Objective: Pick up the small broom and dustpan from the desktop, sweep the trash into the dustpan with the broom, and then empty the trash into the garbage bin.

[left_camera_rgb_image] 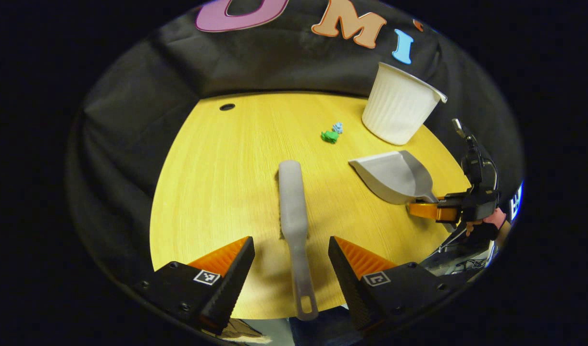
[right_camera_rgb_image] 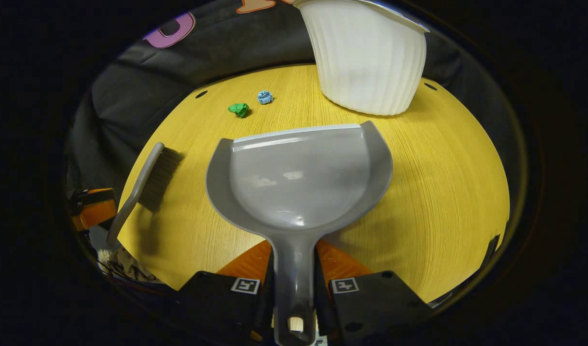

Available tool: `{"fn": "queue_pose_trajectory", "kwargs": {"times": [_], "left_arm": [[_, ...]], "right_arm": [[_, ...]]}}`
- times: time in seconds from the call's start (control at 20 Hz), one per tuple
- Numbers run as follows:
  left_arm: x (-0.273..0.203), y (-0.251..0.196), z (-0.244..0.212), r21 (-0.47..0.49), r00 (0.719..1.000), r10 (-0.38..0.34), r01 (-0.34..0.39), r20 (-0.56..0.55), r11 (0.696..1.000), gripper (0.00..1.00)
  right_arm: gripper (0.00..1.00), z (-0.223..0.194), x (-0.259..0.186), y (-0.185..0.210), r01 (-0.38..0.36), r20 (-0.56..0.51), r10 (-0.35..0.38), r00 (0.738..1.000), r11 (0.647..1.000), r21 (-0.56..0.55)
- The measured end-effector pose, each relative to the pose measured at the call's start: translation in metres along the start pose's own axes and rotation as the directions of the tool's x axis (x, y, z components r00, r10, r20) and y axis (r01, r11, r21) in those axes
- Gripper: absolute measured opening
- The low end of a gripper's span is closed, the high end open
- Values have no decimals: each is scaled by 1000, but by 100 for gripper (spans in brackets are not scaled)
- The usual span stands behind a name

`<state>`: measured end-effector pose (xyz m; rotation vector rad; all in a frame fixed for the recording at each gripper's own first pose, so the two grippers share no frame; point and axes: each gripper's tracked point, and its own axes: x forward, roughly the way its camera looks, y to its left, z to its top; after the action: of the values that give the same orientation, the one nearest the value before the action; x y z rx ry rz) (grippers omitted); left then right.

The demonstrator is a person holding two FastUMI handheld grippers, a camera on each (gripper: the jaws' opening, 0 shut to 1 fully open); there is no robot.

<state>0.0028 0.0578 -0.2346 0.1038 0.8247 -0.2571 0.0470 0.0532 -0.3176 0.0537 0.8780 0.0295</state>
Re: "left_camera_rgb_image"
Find white ribbed garbage bin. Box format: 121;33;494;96
362;62;448;146

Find person's dark trousers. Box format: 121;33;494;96
288;307;363;346

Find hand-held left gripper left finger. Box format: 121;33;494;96
134;235;256;336

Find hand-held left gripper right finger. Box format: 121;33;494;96
328;235;460;332

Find small grey broom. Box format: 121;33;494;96
277;160;319;321

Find black cables bundle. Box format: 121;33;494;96
438;226;496;278

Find black backdrop cloth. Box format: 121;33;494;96
65;0;525;289

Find bright blue screen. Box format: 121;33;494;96
509;180;524;222

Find grey plastic dustpan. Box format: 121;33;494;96
348;150;457;232

